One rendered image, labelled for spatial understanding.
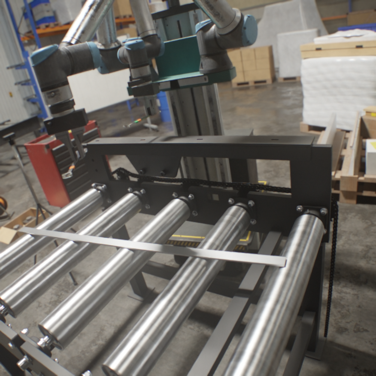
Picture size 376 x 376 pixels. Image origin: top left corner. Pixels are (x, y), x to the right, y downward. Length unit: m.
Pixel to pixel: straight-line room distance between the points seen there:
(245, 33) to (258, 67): 7.88
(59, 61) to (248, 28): 0.96
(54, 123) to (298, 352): 1.30
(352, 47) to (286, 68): 5.24
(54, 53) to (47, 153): 2.44
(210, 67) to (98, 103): 4.45
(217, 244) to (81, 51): 0.78
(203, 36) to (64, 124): 0.98
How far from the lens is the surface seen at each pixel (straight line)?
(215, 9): 1.52
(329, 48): 4.48
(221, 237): 1.12
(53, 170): 3.43
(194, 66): 1.94
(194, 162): 2.23
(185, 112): 2.11
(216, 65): 1.72
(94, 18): 1.25
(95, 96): 5.99
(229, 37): 1.62
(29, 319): 2.62
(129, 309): 2.26
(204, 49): 1.75
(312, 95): 4.69
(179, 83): 1.81
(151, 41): 1.64
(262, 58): 9.41
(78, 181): 3.54
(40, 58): 0.99
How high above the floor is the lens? 1.57
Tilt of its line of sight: 26 degrees down
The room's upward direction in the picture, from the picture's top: 13 degrees counter-clockwise
